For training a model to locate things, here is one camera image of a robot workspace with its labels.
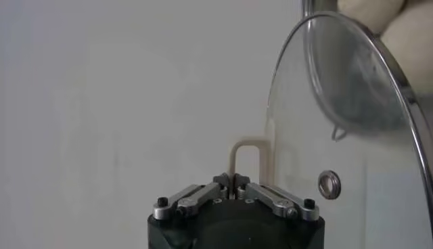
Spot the glass lid cream handle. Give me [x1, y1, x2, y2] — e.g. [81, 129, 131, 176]
[228, 12, 433, 249]

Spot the cream steamed baozi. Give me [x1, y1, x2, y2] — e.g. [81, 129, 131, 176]
[336, 0, 407, 35]
[380, 3, 433, 95]

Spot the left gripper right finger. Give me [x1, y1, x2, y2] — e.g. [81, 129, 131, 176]
[233, 172, 321, 221]

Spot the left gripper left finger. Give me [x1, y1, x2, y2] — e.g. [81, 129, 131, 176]
[152, 172, 233, 221]

